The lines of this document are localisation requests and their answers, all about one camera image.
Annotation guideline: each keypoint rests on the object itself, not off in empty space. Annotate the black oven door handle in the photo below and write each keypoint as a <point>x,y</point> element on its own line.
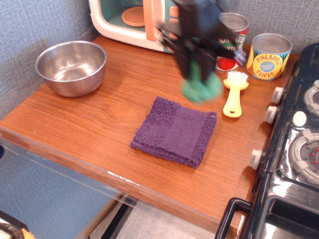
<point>234,204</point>

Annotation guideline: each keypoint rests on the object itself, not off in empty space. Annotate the grey stove knob lower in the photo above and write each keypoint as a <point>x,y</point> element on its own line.
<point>255,159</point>

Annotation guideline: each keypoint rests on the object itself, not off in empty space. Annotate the grey stove knob middle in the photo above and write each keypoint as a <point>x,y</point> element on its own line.
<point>270,114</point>

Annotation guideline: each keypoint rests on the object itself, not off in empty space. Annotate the stainless steel pot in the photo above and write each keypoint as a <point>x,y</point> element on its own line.
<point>72,69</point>

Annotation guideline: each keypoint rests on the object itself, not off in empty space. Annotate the toy microwave oven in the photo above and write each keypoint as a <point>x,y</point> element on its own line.
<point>134,22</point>

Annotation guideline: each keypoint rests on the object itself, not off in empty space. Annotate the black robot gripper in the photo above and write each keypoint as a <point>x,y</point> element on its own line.
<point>197,35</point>

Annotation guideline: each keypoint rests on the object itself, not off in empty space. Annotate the purple folded cloth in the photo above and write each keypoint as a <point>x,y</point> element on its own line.
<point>175,133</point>

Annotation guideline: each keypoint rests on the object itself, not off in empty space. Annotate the green toy broccoli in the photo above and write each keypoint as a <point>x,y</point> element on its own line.
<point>199,91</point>

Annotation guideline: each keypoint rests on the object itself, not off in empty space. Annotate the black toy stove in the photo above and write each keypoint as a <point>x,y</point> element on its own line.
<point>286,189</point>

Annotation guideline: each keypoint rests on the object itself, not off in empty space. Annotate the yellow toy dish brush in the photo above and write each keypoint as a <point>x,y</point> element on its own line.
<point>235,82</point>

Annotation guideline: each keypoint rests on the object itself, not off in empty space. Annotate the grey stove knob upper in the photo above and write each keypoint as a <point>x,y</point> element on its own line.
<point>277,95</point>

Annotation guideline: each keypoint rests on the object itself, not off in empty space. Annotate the pineapple slices can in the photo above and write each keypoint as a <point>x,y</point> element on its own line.
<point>268,56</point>

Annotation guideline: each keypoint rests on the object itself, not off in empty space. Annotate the grey stove knob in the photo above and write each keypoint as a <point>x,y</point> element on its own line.
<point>255,159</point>
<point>270,114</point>
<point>277,95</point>

